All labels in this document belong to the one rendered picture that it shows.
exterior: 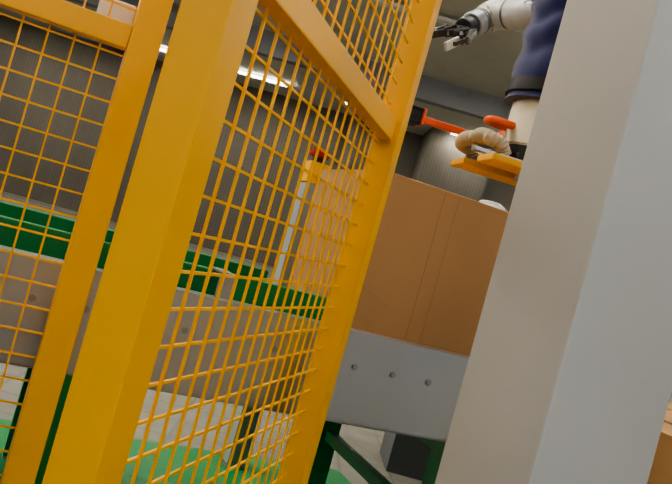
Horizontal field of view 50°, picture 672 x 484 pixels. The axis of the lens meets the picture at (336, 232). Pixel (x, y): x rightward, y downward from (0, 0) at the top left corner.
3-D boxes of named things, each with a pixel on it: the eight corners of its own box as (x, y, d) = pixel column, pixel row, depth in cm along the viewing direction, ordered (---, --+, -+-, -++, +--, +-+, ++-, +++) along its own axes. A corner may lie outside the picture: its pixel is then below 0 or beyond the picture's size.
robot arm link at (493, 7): (466, 6, 252) (496, 3, 242) (494, -6, 260) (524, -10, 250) (472, 36, 256) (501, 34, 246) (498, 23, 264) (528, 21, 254)
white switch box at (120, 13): (91, 27, 119) (101, -7, 119) (90, 30, 121) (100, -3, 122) (127, 40, 121) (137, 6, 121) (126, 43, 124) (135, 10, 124)
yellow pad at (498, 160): (491, 159, 183) (497, 140, 183) (475, 161, 192) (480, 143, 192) (605, 196, 190) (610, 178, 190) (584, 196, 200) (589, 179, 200)
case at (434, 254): (336, 341, 160) (384, 169, 161) (280, 308, 196) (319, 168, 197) (543, 387, 183) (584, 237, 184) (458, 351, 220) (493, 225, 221)
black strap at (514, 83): (528, 83, 187) (532, 69, 188) (490, 96, 210) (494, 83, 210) (602, 110, 193) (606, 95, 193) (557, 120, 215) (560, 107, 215)
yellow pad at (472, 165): (462, 163, 201) (467, 146, 201) (449, 165, 211) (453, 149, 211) (567, 197, 209) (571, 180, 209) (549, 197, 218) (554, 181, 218)
